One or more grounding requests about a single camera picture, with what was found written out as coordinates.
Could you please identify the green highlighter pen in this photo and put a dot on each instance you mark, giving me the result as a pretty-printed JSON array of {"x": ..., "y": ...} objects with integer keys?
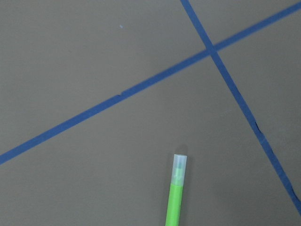
[{"x": 176, "y": 190}]

